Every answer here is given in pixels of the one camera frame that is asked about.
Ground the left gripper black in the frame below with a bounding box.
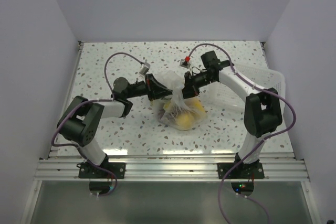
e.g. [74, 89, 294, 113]
[125, 73, 173, 102]

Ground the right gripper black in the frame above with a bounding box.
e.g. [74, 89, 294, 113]
[178, 71, 216, 101]

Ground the clear printed plastic bag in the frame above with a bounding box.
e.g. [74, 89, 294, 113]
[151, 70, 206, 130]

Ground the yellow fake pear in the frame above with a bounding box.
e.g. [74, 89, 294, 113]
[175, 113, 195, 131]

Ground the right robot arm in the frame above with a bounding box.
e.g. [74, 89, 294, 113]
[183, 51, 282, 178]

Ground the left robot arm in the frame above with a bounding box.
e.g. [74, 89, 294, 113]
[56, 74, 172, 178]

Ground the white plastic basket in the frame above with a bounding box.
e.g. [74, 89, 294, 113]
[207, 63, 286, 112]

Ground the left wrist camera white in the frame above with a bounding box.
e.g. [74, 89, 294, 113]
[139, 62, 151, 76]

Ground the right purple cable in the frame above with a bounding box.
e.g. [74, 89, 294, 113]
[187, 43, 297, 224]

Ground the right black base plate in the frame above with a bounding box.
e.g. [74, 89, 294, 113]
[217, 153, 265, 179]

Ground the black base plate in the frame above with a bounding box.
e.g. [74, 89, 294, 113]
[76, 160, 126, 179]
[217, 153, 265, 179]

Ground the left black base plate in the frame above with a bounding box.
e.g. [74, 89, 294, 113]
[76, 160, 126, 179]

